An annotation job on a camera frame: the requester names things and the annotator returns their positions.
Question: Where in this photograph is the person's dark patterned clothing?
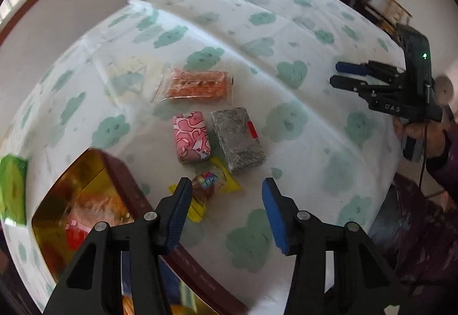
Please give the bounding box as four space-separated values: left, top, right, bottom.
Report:
368 172 458 315

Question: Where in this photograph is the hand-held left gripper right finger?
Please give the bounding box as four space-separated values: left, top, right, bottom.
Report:
261 177 408 315

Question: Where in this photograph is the green tissue pack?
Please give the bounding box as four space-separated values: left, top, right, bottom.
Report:
0 155 29 226

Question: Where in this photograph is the yellow candy packet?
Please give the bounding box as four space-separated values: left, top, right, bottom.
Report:
169 157 242 223

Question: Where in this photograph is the pink patterned snack packet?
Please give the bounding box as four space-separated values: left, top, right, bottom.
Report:
172 111 212 165

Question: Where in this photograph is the silver green snack packet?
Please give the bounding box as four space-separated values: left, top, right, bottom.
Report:
210 107 267 173

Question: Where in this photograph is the red tin box gold inside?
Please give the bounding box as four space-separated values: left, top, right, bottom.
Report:
31 148 247 315

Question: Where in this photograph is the clear packet of orange crackers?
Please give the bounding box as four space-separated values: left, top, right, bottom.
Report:
152 68 235 104

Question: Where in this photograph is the person's right forearm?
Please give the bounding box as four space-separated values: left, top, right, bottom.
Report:
424 111 458 194

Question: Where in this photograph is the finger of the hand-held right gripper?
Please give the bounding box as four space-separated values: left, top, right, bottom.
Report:
335 61 403 84
329 74 394 101

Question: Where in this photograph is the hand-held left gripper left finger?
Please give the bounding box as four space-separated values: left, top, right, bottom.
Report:
43 177 194 315

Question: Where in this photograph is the red snack packet gold print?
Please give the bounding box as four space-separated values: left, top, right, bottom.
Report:
66 215 94 251

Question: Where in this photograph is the person's right hand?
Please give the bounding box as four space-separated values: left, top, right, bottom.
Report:
392 115 447 159

